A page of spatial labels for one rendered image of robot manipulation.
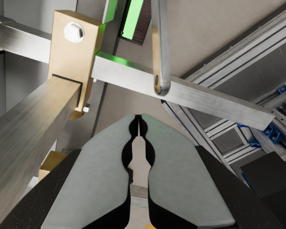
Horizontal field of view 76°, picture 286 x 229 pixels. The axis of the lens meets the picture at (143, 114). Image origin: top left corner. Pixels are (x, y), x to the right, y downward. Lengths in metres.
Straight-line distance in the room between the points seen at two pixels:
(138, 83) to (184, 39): 0.86
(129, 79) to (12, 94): 0.39
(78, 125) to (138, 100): 0.77
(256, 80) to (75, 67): 0.94
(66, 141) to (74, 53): 0.29
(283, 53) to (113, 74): 0.93
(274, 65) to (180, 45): 0.46
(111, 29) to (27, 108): 0.23
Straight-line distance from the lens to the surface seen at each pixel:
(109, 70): 0.25
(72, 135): 0.47
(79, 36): 0.23
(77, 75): 0.25
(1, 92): 0.57
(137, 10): 0.36
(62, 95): 0.22
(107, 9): 0.27
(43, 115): 0.18
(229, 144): 1.23
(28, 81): 0.54
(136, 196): 0.41
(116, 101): 1.19
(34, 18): 0.49
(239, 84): 1.04
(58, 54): 0.25
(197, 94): 0.27
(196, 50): 1.13
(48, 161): 0.38
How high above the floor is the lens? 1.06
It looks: 60 degrees down
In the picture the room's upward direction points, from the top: 177 degrees clockwise
